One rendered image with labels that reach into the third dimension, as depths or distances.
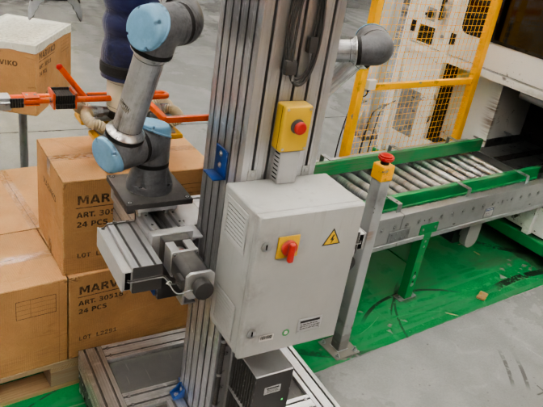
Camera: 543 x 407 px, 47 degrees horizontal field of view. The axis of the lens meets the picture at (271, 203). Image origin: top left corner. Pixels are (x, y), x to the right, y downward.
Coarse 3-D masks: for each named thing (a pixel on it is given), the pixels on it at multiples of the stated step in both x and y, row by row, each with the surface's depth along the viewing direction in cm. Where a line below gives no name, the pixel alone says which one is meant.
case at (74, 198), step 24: (48, 144) 248; (72, 144) 251; (48, 168) 238; (72, 168) 232; (96, 168) 235; (192, 168) 248; (48, 192) 243; (72, 192) 225; (96, 192) 230; (192, 192) 252; (48, 216) 248; (72, 216) 230; (96, 216) 235; (48, 240) 254; (72, 240) 234; (96, 240) 240; (72, 264) 239; (96, 264) 245
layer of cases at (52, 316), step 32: (0, 192) 289; (32, 192) 293; (0, 224) 265; (32, 224) 269; (0, 256) 245; (32, 256) 248; (0, 288) 228; (32, 288) 232; (64, 288) 240; (96, 288) 249; (0, 320) 230; (32, 320) 238; (64, 320) 247; (96, 320) 256; (128, 320) 266; (160, 320) 276; (0, 352) 237; (32, 352) 245; (64, 352) 254
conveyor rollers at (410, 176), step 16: (432, 160) 407; (448, 160) 417; (464, 160) 418; (480, 160) 420; (336, 176) 362; (352, 176) 365; (368, 176) 367; (400, 176) 381; (416, 176) 383; (432, 176) 385; (448, 176) 387; (464, 176) 389; (480, 176) 399; (352, 192) 352; (400, 192) 359
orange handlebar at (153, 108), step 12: (12, 96) 221; (24, 96) 220; (36, 96) 222; (48, 96) 227; (84, 96) 230; (96, 96) 232; (108, 96) 234; (156, 96) 244; (168, 96) 247; (156, 108) 230; (168, 120) 224; (180, 120) 226; (192, 120) 229; (204, 120) 231
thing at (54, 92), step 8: (48, 88) 227; (56, 88) 230; (64, 88) 231; (72, 88) 230; (56, 96) 222; (64, 96) 223; (72, 96) 225; (56, 104) 224; (64, 104) 225; (72, 104) 226
